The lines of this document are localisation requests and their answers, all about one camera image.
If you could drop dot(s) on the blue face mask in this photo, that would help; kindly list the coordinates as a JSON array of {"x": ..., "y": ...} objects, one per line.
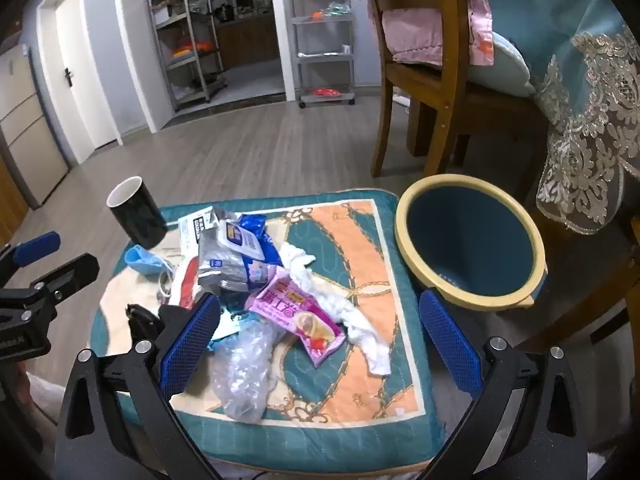
[{"x": 142, "y": 260}]

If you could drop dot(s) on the blue foil wrapper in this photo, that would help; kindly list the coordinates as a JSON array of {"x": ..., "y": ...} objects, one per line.
[{"x": 232, "y": 320}]

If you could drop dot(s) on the wooden chair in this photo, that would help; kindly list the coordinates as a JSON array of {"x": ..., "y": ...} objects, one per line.
[{"x": 450, "y": 85}]

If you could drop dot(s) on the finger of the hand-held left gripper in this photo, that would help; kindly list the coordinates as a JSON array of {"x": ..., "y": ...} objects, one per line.
[
  {"x": 70, "y": 272},
  {"x": 36, "y": 250}
]

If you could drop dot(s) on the red plastic item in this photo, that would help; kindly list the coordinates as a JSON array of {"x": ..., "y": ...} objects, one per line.
[{"x": 326, "y": 92}]

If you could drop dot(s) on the red white wrapper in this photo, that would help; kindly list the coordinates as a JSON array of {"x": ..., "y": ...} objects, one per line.
[{"x": 185, "y": 280}]

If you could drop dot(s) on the light blue pillow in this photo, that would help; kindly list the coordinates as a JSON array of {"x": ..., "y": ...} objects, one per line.
[{"x": 505, "y": 65}]

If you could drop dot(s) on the teal printed cushion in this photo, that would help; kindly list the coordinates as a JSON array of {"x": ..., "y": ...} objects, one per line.
[{"x": 340, "y": 230}]

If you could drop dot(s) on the black pot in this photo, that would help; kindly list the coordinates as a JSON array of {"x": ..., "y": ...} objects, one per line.
[{"x": 223, "y": 12}]

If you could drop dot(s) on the teal lace tablecloth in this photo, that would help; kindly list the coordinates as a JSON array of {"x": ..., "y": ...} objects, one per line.
[{"x": 575, "y": 20}]

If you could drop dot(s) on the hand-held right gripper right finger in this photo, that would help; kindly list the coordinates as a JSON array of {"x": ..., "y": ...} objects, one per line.
[{"x": 450, "y": 345}]

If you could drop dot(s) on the white door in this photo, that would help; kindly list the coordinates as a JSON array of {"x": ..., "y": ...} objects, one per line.
[{"x": 75, "y": 50}]

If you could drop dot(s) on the black frying pan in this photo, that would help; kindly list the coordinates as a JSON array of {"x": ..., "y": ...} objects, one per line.
[{"x": 207, "y": 80}]

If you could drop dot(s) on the pink quilted cushion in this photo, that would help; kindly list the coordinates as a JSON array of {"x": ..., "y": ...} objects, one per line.
[{"x": 410, "y": 35}]

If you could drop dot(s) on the green packet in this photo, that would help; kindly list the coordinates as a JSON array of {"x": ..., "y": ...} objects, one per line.
[{"x": 337, "y": 8}]

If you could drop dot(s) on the black mug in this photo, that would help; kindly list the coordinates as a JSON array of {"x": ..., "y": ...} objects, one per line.
[{"x": 140, "y": 220}]

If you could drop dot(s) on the brown kitchen cabinet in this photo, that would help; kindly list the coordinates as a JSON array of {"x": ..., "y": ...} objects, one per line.
[{"x": 250, "y": 40}]

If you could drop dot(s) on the clear plastic bag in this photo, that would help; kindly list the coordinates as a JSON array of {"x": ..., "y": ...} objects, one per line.
[{"x": 240, "y": 370}]

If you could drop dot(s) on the beige drawer cabinet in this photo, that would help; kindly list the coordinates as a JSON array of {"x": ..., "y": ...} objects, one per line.
[{"x": 25, "y": 110}]

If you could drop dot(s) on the pink snack wrapper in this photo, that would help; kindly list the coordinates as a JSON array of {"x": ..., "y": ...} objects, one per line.
[{"x": 300, "y": 310}]

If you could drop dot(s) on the pink printed cloth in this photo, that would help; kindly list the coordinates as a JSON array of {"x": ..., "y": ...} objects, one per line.
[{"x": 480, "y": 20}]

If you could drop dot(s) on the grey blue wipes packet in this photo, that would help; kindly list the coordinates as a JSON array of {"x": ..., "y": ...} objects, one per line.
[{"x": 225, "y": 260}]

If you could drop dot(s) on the white trolley cart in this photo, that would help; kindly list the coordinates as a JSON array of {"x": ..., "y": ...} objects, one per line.
[{"x": 325, "y": 55}]

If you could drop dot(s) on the white tissue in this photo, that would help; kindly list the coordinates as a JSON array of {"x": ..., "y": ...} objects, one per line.
[{"x": 360, "y": 320}]

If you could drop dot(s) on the orange plastic item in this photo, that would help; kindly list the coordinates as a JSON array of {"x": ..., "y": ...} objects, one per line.
[{"x": 197, "y": 47}]

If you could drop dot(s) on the white power strip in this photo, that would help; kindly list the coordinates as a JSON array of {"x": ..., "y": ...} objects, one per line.
[{"x": 401, "y": 101}]

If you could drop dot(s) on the metal shelf rack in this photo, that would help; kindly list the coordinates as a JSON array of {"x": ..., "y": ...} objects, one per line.
[{"x": 189, "y": 10}]

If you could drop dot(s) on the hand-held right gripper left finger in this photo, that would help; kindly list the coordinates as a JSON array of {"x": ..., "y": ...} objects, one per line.
[{"x": 190, "y": 345}]

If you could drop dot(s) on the blue bin yellow rim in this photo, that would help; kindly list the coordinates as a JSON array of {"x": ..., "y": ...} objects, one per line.
[{"x": 470, "y": 230}]

